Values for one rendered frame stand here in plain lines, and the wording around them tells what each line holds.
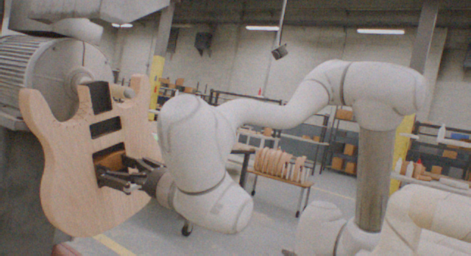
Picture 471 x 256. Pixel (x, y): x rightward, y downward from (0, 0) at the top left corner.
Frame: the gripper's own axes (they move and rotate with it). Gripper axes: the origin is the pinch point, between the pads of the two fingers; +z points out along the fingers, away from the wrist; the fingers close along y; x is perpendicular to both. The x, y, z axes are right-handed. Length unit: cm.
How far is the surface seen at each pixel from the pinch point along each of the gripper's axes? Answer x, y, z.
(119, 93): 18.8, 3.0, -2.3
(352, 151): -348, 911, 139
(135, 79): 20.4, 12.9, 3.6
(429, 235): 5, 6, -71
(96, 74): 20.8, 10.1, 17.7
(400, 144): -207, 651, -9
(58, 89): 18.5, -1.6, 17.9
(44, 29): 34.0, 2.2, 27.2
